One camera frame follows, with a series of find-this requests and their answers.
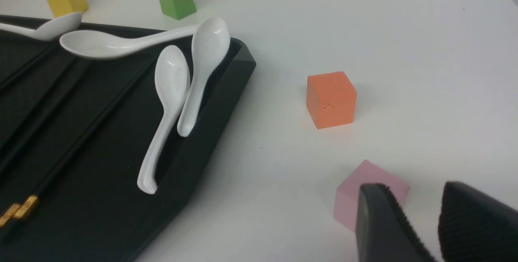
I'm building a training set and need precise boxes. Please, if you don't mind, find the green cube block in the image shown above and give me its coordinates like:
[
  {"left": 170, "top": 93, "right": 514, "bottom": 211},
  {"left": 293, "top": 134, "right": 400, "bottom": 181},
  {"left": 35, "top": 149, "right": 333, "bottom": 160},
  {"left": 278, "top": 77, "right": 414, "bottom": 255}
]
[{"left": 159, "top": 0, "right": 197, "bottom": 20}]

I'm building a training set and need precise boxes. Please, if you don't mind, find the black gold-tipped chopstick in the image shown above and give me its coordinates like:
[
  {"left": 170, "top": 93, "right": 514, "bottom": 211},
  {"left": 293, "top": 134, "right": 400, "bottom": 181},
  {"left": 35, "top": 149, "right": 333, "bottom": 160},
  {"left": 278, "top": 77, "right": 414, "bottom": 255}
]
[
  {"left": 6, "top": 59, "right": 155, "bottom": 224},
  {"left": 1, "top": 59, "right": 92, "bottom": 231}
]

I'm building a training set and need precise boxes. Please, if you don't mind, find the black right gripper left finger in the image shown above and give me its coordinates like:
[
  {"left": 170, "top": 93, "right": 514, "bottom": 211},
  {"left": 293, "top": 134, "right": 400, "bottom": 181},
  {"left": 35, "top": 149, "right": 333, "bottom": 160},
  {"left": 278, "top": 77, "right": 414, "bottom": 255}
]
[{"left": 356, "top": 184, "right": 436, "bottom": 262}]

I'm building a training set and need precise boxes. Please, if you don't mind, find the orange cube block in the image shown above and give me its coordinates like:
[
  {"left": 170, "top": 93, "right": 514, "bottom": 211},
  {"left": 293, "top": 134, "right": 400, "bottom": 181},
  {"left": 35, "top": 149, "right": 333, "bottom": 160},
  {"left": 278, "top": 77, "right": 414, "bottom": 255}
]
[{"left": 306, "top": 72, "right": 357, "bottom": 129}]

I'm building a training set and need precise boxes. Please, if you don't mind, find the pink cube block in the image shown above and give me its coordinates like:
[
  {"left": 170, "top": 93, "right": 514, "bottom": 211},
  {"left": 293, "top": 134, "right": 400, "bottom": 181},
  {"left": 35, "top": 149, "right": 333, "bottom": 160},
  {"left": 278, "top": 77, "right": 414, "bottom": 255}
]
[{"left": 333, "top": 160, "right": 410, "bottom": 232}]

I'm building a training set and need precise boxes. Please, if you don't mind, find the white ceramic spoon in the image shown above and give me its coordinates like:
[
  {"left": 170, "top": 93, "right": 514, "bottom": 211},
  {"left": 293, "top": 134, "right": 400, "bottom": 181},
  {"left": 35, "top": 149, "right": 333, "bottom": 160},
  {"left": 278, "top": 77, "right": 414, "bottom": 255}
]
[
  {"left": 59, "top": 25, "right": 199, "bottom": 60},
  {"left": 137, "top": 45, "right": 191, "bottom": 194},
  {"left": 176, "top": 17, "right": 231, "bottom": 138},
  {"left": 0, "top": 12, "right": 83, "bottom": 41}
]

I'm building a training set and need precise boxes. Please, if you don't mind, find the black plastic tray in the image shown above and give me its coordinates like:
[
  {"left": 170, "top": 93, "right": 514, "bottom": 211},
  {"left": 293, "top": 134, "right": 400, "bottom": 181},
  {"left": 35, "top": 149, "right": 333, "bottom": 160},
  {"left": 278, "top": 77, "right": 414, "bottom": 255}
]
[{"left": 1, "top": 32, "right": 257, "bottom": 262}]

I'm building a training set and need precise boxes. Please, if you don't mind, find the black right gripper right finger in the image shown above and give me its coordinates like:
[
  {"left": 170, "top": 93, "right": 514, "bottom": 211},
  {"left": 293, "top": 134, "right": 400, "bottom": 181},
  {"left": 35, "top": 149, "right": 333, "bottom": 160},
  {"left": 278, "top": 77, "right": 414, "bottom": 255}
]
[{"left": 438, "top": 181, "right": 518, "bottom": 262}]

